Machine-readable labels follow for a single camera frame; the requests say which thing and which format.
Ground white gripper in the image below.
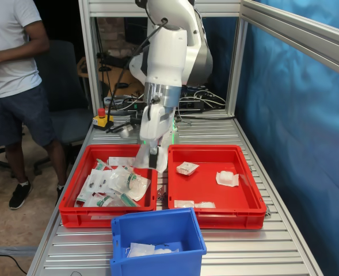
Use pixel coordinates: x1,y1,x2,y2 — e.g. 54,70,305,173
139,103,176,171

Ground person left forearm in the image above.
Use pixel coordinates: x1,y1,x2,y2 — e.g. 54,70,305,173
0,37,51,71

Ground yellow emergency stop box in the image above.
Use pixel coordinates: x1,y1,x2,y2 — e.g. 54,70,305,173
92,108,115,132

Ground packed round filter green band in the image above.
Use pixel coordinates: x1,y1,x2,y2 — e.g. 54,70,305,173
83,191,125,208
109,166,152,202

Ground white printed paper packet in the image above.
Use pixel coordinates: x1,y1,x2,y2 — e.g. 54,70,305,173
108,156,136,167

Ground clear needle blister pack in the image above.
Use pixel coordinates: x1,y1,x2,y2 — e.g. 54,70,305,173
82,168,113,199

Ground blue plastic storage bin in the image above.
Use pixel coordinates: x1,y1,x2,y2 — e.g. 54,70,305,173
109,207,208,276

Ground paper pack with green stripe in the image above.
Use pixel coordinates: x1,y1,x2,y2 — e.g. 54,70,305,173
75,174,92,204

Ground red plastic crate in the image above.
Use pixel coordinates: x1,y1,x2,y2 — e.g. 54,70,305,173
58,143,159,228
167,144,268,230

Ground wooden desk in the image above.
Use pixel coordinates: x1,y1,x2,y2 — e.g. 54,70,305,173
77,56,146,100

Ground clear packet in blue bin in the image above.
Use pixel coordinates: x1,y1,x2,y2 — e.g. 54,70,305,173
154,247,181,256

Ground black keyboard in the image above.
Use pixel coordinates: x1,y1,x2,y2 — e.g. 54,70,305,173
98,53,131,71

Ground dark blue office chair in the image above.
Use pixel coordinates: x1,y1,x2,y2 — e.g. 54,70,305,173
32,39,94,176

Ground black monitor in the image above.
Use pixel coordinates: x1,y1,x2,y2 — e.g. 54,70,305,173
125,17,150,47

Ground blue backdrop curtain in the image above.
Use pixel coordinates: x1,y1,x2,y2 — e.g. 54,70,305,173
202,0,339,276

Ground person in white t-shirt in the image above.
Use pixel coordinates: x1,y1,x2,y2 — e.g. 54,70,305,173
0,0,68,210

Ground black and white cable clutter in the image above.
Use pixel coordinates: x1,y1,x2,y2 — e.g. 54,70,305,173
102,82,230,121

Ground black camera cable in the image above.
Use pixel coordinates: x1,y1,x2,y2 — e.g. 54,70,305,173
105,17,170,135

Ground aluminium frame post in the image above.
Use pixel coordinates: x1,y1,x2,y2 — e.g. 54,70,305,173
78,0,101,116
226,17,249,116

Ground aluminium frame beam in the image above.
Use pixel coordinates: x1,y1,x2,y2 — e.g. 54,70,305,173
87,0,242,18
239,0,339,82

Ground grey floor cable cover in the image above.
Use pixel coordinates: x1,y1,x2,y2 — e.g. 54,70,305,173
0,245,38,257

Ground black floor cable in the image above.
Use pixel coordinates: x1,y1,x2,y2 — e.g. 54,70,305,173
0,252,29,275

